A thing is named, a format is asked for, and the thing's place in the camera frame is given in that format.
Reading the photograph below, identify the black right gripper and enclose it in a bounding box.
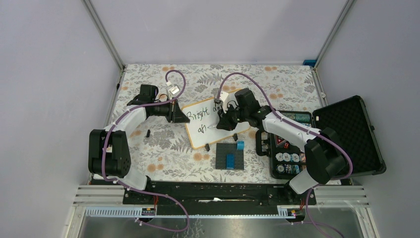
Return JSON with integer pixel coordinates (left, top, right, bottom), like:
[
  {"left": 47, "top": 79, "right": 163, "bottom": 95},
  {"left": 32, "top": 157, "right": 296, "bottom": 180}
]
[{"left": 216, "top": 103, "right": 249, "bottom": 131}]

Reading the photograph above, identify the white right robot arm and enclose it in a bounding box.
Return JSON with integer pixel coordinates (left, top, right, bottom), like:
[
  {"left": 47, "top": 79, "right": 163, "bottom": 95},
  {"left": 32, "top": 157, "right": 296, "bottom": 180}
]
[{"left": 214, "top": 88, "right": 351, "bottom": 204}]

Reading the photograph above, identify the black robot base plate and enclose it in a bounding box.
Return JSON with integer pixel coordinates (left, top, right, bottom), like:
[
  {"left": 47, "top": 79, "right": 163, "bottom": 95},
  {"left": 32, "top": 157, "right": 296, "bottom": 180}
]
[{"left": 123, "top": 181, "right": 316, "bottom": 216}]

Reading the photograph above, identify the black poker chip case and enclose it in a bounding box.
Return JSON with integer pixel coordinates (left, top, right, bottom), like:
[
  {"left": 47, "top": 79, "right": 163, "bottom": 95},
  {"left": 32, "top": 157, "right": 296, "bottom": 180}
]
[{"left": 255, "top": 95, "right": 387, "bottom": 180}]

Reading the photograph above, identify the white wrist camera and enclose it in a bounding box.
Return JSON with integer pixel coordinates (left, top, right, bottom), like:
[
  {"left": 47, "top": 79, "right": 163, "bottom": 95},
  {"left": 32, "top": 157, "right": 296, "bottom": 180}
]
[
  {"left": 214, "top": 91, "right": 229, "bottom": 106},
  {"left": 166, "top": 84, "right": 181, "bottom": 98}
]

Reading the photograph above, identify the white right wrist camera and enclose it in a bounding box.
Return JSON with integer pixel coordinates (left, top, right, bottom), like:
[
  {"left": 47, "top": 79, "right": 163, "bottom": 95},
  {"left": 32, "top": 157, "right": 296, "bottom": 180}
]
[{"left": 214, "top": 91, "right": 229, "bottom": 106}]

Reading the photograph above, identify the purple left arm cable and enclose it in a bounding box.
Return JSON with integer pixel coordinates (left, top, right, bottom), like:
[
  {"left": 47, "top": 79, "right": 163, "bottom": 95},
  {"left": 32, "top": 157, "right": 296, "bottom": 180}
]
[{"left": 102, "top": 69, "right": 191, "bottom": 233}]

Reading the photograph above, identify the light blue toy brick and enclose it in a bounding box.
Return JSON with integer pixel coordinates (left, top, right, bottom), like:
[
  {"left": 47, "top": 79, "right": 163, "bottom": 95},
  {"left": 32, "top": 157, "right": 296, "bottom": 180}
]
[{"left": 237, "top": 140, "right": 245, "bottom": 151}]

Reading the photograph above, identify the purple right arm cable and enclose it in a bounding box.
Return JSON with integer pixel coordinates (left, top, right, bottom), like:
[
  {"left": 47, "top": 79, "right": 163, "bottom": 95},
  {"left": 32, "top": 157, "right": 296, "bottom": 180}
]
[{"left": 215, "top": 72, "right": 354, "bottom": 238}]

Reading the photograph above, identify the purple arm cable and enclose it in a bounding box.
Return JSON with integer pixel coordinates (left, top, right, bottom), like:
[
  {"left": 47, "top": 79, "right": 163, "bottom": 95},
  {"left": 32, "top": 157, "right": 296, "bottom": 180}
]
[
  {"left": 102, "top": 69, "right": 191, "bottom": 233},
  {"left": 215, "top": 72, "right": 354, "bottom": 238}
]

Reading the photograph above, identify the blue corner bracket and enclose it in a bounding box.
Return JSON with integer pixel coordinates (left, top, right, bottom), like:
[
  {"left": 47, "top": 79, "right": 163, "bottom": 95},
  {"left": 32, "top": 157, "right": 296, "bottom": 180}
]
[{"left": 302, "top": 59, "right": 317, "bottom": 67}]

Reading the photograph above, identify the yellow framed whiteboard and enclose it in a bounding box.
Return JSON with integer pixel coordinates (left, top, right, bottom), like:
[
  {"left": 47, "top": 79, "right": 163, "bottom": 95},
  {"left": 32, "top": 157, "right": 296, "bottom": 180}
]
[{"left": 181, "top": 97, "right": 250, "bottom": 149}]

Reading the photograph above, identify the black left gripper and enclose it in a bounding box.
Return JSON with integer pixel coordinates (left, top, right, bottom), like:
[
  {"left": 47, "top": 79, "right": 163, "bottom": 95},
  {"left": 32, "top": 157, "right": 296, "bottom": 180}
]
[{"left": 151, "top": 97, "right": 190, "bottom": 123}]

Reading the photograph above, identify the dark grey brick baseplate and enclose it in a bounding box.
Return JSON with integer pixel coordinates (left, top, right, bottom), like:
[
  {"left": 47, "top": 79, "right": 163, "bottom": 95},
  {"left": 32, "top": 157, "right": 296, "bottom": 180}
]
[{"left": 215, "top": 141, "right": 245, "bottom": 170}]

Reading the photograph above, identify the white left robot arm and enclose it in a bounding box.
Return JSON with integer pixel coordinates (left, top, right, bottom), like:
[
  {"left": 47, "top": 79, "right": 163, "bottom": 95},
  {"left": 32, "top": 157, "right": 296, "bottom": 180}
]
[{"left": 88, "top": 83, "right": 190, "bottom": 204}]

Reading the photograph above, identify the white slotted cable duct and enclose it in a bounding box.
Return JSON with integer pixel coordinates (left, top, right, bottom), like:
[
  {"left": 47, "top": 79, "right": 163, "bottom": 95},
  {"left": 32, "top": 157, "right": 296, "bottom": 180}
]
[{"left": 84, "top": 206, "right": 297, "bottom": 219}]

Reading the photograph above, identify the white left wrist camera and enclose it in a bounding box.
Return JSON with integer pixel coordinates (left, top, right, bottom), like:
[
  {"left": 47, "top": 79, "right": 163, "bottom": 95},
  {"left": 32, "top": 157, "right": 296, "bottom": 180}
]
[{"left": 166, "top": 84, "right": 181, "bottom": 98}]

